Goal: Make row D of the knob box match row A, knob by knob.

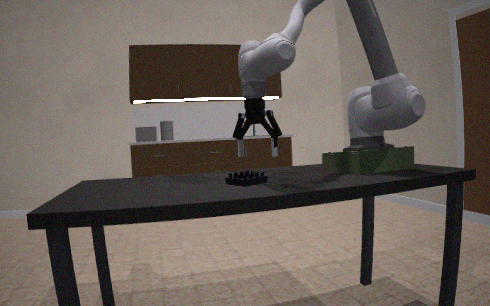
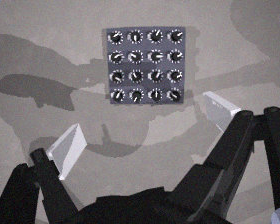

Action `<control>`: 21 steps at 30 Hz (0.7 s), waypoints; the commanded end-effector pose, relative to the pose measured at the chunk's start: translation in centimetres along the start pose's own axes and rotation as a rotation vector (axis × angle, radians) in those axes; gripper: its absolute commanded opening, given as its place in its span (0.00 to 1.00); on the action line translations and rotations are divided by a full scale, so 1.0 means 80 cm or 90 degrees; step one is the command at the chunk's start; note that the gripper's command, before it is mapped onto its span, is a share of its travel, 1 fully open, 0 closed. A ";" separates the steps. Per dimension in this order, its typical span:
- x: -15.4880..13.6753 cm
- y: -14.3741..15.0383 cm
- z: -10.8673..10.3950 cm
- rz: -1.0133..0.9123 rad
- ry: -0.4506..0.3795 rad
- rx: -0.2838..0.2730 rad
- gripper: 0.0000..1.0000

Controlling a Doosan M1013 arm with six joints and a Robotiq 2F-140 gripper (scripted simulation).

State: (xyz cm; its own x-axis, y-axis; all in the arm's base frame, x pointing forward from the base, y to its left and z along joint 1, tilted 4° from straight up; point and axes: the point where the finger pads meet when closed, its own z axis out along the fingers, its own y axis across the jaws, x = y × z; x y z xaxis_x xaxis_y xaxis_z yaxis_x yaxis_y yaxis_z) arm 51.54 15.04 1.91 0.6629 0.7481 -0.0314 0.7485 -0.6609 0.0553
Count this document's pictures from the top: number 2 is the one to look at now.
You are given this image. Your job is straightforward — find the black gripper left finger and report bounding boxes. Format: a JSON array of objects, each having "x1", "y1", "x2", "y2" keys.
[{"x1": 0, "y1": 124, "x2": 87, "y2": 224}]

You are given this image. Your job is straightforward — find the grey knob box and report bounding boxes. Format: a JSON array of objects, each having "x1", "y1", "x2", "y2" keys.
[{"x1": 106, "y1": 27, "x2": 186, "y2": 104}]

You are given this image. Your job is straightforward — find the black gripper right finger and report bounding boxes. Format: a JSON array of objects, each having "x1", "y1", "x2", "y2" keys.
[{"x1": 138, "y1": 91, "x2": 280, "y2": 224}]

